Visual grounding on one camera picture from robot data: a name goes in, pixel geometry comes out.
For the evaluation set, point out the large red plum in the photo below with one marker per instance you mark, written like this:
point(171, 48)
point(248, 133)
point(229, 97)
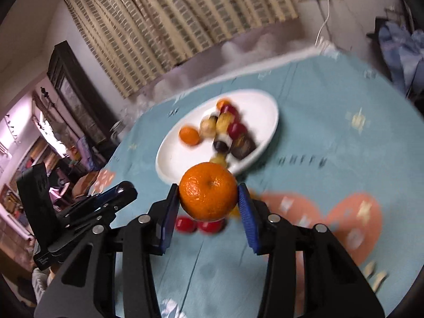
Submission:
point(231, 110)
point(237, 130)

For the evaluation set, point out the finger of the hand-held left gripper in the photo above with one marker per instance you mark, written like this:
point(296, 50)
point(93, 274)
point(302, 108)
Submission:
point(111, 193)
point(126, 198)

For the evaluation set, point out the blue clothes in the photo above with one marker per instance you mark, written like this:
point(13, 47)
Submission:
point(397, 49)

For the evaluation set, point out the dark framed painting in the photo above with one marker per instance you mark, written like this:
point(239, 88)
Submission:
point(76, 96)

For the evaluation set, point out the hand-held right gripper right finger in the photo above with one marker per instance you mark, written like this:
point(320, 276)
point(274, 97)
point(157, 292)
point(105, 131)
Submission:
point(248, 218)

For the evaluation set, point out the red-brown wooden chair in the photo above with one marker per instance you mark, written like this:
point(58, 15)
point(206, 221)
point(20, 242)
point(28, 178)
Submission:
point(84, 184)

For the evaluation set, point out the white oval plate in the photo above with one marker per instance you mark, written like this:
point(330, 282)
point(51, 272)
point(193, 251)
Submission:
point(175, 159)

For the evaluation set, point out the red cherry tomatoes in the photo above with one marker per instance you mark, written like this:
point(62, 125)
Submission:
point(209, 227)

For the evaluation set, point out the dark purple plum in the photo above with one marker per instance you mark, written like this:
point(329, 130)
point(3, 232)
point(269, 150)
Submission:
point(220, 147)

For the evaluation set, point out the smooth navel orange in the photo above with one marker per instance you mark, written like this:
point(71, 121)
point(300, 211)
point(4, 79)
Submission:
point(189, 135)

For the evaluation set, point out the teal printed tablecloth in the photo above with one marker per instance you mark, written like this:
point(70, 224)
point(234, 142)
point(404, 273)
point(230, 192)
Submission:
point(314, 132)

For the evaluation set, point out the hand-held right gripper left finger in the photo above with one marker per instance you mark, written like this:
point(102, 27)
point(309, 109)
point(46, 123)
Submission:
point(169, 218)

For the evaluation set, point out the cluttered shelf unit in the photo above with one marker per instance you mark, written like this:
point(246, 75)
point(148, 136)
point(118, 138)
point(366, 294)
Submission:
point(13, 202)

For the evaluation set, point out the dark brown passion fruit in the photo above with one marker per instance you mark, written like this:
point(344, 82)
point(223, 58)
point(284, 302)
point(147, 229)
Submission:
point(243, 147)

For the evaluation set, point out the beige checked curtain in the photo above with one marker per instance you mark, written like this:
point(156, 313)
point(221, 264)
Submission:
point(165, 23)

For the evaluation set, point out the small yellow passion fruit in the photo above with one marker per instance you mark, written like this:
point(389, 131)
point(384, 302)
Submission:
point(218, 159)

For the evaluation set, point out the orange mandarin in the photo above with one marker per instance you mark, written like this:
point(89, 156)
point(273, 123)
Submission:
point(208, 188)
point(224, 102)

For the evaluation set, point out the small red plum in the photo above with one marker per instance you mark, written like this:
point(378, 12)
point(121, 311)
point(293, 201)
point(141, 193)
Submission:
point(184, 224)

